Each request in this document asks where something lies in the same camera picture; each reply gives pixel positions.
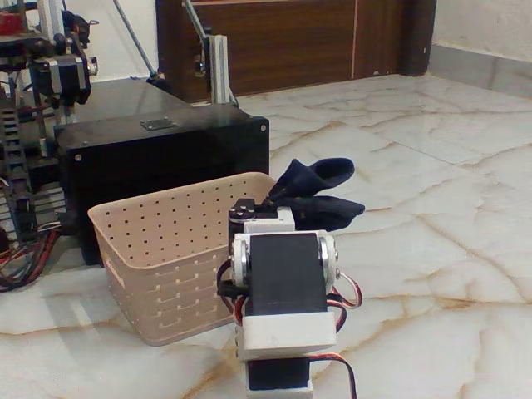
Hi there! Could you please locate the dark blue cloth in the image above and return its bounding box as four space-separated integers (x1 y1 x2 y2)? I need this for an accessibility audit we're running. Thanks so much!
259 157 367 233

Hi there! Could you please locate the beige perforated plastic basket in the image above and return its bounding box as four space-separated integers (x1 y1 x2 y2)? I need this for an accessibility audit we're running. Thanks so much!
86 171 278 347

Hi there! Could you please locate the black glossy printer base box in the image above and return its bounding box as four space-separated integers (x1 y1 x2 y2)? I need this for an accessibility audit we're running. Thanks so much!
53 78 270 267

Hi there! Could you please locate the small metal plate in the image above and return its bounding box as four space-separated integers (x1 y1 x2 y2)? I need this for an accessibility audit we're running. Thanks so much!
140 117 179 131

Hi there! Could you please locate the brown wooden door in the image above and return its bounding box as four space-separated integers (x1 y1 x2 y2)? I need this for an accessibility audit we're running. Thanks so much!
155 0 406 103

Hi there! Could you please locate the thin metal threaded rod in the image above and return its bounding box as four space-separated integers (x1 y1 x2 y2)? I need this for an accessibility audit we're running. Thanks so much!
111 0 164 81
181 0 212 42

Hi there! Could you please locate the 3d printer carriage with motor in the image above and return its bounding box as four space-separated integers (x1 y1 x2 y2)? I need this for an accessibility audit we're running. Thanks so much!
0 0 100 126

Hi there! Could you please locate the looped red white servo cable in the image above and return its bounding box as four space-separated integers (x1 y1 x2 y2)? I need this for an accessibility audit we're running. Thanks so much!
327 268 364 312

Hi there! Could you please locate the aluminium extrusion post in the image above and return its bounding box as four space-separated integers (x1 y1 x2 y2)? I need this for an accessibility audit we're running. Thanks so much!
202 33 239 106

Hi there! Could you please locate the long red black servo cable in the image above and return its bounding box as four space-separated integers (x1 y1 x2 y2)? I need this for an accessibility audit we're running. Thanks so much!
309 352 359 399

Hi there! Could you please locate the dark wooden door frame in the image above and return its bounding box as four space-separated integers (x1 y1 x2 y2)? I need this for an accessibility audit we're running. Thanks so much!
400 0 437 77

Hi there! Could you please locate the red black wire bundle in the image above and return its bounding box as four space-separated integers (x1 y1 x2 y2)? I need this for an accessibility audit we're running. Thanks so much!
0 229 62 293

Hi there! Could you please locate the black cable drag chain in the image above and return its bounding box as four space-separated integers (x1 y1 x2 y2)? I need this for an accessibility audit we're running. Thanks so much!
0 106 33 246

